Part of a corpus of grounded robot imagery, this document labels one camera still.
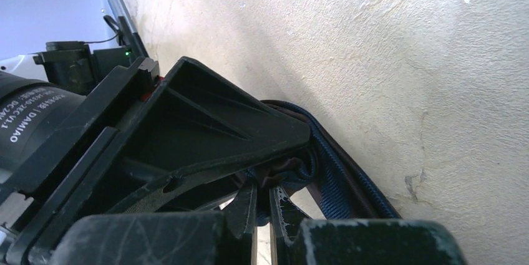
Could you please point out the aluminium frame rail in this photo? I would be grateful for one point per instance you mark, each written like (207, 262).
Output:
(130, 36)

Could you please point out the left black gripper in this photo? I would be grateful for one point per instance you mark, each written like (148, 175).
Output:
(51, 140)

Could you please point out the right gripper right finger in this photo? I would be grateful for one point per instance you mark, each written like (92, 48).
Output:
(298, 239)

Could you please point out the dark navy striped tie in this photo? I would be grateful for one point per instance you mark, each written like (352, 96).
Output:
(339, 186)

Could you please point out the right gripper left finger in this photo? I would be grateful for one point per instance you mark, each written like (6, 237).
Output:
(203, 237)

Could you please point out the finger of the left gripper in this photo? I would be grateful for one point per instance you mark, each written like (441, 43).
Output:
(195, 128)

